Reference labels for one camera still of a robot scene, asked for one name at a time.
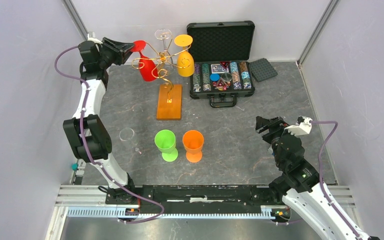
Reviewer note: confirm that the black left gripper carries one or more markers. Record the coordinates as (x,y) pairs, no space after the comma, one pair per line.
(119,49)

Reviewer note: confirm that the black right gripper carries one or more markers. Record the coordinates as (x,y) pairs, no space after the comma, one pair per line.
(275,125)

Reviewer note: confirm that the red wine glass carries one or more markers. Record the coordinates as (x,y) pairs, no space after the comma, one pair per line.
(146,67)

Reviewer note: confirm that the clear wine glass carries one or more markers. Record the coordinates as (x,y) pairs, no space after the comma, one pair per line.
(129,140)
(166,37)

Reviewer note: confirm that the yellow wine glass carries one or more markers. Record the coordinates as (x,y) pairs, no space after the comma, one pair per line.
(185,62)

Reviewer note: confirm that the orange wine glass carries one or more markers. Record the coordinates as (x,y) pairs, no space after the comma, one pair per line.
(193,142)

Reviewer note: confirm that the green wine glass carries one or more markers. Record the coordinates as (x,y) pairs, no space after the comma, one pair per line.
(165,141)

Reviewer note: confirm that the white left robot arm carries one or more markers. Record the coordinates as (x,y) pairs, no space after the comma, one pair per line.
(88,138)

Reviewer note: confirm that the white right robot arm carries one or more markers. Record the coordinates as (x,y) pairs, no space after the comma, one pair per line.
(301,186)

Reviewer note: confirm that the black foam pad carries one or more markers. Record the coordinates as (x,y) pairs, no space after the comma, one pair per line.
(262,70)

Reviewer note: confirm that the clear round dealer button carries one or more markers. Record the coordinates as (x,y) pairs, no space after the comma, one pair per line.
(227,77)

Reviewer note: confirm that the blue round chip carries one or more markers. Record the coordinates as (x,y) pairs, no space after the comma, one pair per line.
(214,77)

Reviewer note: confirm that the blue playing card deck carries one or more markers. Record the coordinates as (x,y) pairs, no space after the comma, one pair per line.
(218,69)

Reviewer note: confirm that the black poker chip case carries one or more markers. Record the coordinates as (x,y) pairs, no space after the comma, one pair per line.
(229,44)

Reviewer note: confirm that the small teal object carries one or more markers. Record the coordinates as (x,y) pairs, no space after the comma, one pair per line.
(74,166)

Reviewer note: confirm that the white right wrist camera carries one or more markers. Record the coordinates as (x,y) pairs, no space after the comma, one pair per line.
(302,127)

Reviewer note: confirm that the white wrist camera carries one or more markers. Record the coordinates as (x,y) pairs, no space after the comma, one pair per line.
(302,127)
(91,36)

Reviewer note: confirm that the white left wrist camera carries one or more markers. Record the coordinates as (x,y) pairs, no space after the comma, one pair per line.
(91,36)

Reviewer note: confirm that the gold wire rack wooden base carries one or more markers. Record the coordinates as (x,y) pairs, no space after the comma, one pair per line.
(169,103)

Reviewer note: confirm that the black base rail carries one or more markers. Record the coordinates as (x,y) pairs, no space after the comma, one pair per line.
(194,200)

